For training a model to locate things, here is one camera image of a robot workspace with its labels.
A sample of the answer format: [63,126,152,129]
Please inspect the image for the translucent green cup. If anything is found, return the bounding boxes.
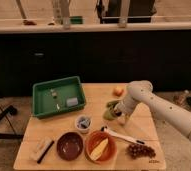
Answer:
[103,107,117,120]

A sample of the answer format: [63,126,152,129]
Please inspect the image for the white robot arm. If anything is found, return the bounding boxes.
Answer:
[114,80,191,141]

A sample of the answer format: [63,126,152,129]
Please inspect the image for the grey cup in tray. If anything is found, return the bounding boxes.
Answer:
[66,97,78,107]

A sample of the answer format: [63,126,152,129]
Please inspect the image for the small items in tray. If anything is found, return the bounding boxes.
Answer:
[50,89,60,110]

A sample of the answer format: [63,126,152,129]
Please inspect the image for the green plastic tray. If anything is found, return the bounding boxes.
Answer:
[32,76,86,119]

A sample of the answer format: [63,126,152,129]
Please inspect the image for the green pepper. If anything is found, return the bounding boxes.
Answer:
[106,100,120,107]

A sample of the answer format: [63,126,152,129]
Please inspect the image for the orange fruit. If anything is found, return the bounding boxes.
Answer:
[113,86,124,97]

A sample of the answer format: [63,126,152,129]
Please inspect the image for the orange bowl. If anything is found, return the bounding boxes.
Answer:
[85,131,117,164]

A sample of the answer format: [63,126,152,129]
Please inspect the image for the white cup with blue contents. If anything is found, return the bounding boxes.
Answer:
[75,115,91,134]

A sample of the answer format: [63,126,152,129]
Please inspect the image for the bunch of brown grapes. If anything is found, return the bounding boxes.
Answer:
[127,143,156,159]

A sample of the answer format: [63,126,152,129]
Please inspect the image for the yellow corn cob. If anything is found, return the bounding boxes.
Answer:
[90,139,108,160]

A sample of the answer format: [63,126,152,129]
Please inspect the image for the dark purple bowl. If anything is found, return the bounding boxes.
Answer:
[57,132,83,161]

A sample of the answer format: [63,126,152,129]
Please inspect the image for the white scrub brush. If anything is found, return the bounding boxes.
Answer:
[30,137,54,163]

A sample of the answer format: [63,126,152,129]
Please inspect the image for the green box on counter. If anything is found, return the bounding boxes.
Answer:
[70,16,83,24]

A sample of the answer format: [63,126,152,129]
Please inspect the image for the black chair base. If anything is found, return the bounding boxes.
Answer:
[0,105,23,139]

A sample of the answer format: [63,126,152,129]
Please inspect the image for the white handled utensil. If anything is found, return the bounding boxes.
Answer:
[101,126,145,145]

